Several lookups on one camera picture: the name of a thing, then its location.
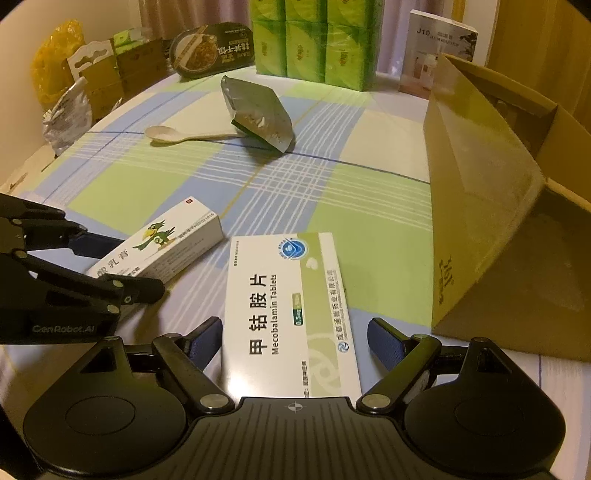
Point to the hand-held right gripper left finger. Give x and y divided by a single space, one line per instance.
207 337

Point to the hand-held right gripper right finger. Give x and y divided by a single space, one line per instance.
385 341

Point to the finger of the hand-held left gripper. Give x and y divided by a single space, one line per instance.
99 242
134 290

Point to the small white medicine box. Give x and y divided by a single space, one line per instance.
175 240

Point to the large white medicine box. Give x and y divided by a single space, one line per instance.
291 314

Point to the large brown cardboard box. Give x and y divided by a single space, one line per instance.
508 258

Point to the desktop with plaid tablecloth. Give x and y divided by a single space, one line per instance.
323 184

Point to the crumpled silver foil bag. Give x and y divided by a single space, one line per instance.
67 117

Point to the white plastic spoon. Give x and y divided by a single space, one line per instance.
178 134

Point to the cardboard box with white hanger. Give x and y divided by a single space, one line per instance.
97 78

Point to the small brown cardboard box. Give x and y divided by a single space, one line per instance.
143 67

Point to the yellow plastic bag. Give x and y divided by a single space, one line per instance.
57 60

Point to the small green tissue pack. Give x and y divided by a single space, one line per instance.
131 39

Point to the silver foil packet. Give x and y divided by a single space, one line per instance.
261 113

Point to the black instant meal bowl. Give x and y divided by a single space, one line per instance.
210 48

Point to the pinkish grey curtain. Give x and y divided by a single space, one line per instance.
194 11

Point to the white product box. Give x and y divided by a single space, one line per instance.
434 50

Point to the bundle of green tissue packs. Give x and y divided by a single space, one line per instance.
318 41

